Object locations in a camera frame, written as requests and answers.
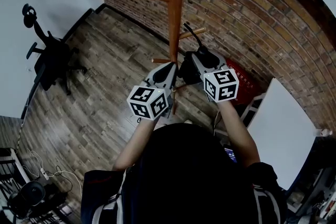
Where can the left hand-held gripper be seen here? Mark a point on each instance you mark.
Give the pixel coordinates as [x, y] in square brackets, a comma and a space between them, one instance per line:
[148, 102]

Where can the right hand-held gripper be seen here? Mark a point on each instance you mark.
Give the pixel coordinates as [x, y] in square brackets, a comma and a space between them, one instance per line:
[221, 84]

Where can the wooden coat stand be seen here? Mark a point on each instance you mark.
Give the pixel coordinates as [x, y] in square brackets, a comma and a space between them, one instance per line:
[175, 8]

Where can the person's left forearm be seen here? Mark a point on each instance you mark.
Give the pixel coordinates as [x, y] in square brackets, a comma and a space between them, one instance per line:
[134, 144]

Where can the person's right forearm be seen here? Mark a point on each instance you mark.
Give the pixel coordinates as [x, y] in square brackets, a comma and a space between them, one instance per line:
[237, 133]

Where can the red flat box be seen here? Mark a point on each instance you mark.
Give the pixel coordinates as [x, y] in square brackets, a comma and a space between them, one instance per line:
[245, 86]

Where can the lit phone screen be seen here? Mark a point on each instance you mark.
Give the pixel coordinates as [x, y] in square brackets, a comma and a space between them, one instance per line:
[231, 155]

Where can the white board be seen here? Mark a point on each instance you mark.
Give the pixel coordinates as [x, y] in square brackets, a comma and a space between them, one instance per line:
[281, 133]

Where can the black office chair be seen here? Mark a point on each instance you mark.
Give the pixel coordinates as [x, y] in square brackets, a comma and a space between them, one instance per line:
[52, 60]

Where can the white power strip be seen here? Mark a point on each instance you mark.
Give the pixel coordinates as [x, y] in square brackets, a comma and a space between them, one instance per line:
[44, 173]

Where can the black round fan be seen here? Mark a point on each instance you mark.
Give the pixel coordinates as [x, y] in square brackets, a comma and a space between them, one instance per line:
[30, 195]

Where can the white metal rack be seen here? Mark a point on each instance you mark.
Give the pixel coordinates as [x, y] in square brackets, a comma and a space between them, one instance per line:
[10, 165]

